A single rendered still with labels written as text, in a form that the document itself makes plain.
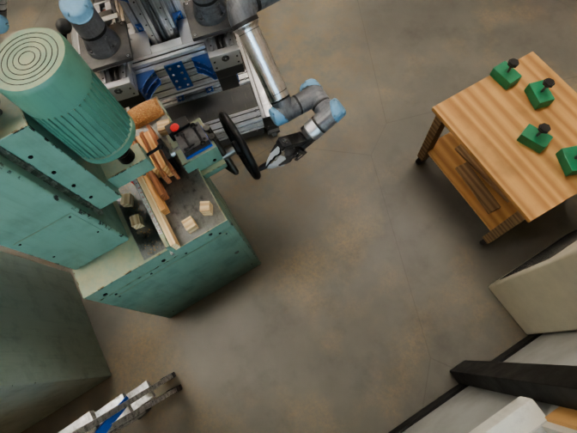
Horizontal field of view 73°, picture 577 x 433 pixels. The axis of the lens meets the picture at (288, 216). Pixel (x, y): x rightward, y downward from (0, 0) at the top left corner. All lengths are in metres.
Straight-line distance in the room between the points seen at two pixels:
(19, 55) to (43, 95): 0.11
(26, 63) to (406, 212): 1.86
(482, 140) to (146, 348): 1.95
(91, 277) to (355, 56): 2.09
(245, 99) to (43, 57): 1.55
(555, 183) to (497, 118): 0.37
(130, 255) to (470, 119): 1.54
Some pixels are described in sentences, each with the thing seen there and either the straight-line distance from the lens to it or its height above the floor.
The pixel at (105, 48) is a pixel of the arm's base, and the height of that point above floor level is 0.86.
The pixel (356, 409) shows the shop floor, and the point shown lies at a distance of 2.12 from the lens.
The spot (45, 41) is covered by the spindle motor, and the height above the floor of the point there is 1.50.
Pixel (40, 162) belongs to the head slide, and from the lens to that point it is 1.14.
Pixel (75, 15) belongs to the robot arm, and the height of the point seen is 1.03.
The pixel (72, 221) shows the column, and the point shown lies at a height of 1.08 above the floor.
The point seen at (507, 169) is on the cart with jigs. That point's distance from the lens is 1.91.
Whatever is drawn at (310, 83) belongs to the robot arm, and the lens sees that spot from 1.50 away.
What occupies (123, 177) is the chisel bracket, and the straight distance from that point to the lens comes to 1.33.
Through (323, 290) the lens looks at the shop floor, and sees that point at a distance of 2.12.
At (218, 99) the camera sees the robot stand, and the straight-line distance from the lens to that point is 2.44.
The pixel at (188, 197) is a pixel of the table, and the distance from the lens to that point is 1.38.
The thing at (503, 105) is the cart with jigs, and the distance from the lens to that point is 2.07.
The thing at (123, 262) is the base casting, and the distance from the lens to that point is 1.51.
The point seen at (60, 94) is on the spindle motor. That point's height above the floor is 1.46.
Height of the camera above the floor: 2.10
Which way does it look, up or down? 70 degrees down
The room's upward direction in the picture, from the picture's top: 15 degrees counter-clockwise
